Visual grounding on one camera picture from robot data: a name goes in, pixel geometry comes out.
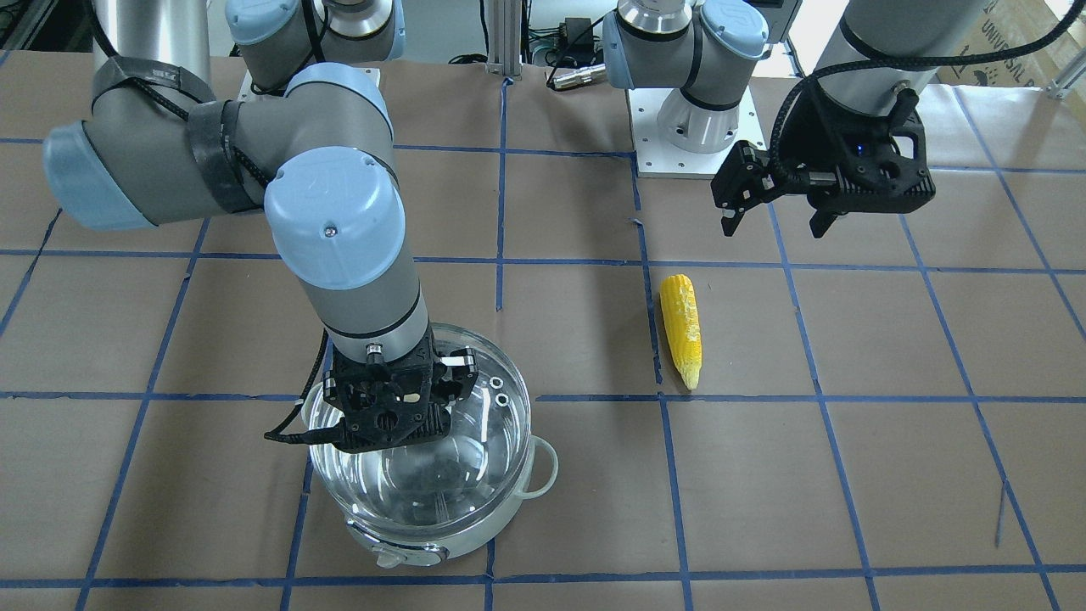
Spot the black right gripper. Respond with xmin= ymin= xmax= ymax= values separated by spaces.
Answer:
xmin=420 ymin=328 xmax=479 ymax=407

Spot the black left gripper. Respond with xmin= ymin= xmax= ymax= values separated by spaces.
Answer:
xmin=711 ymin=76 xmax=845 ymax=238

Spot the glass pot lid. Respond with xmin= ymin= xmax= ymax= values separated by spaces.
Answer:
xmin=298 ymin=323 xmax=536 ymax=540

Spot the yellow corn cob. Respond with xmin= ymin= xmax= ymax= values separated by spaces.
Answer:
xmin=659 ymin=273 xmax=703 ymax=390

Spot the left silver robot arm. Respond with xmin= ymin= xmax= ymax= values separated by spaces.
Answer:
xmin=602 ymin=1 xmax=982 ymax=238

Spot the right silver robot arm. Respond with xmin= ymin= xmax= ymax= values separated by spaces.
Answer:
xmin=43 ymin=1 xmax=439 ymax=400

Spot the pale green cooking pot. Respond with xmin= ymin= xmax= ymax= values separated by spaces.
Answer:
xmin=310 ymin=323 xmax=559 ymax=568

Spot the cardboard box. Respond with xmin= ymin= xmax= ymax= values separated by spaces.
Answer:
xmin=936 ymin=1 xmax=1085 ymax=87

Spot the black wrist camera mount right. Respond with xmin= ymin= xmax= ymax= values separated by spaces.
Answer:
xmin=264 ymin=343 xmax=451 ymax=455

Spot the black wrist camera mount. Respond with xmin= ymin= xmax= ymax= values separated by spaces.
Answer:
xmin=264 ymin=343 xmax=451 ymax=455
xmin=808 ymin=87 xmax=936 ymax=221

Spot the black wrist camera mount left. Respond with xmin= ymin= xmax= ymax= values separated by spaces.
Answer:
xmin=808 ymin=87 xmax=936 ymax=221

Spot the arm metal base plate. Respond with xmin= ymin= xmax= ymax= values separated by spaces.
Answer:
xmin=283 ymin=62 xmax=388 ymax=116
xmin=627 ymin=88 xmax=765 ymax=179

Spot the aluminium frame post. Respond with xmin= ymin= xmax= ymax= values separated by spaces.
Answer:
xmin=484 ymin=0 xmax=527 ymax=81

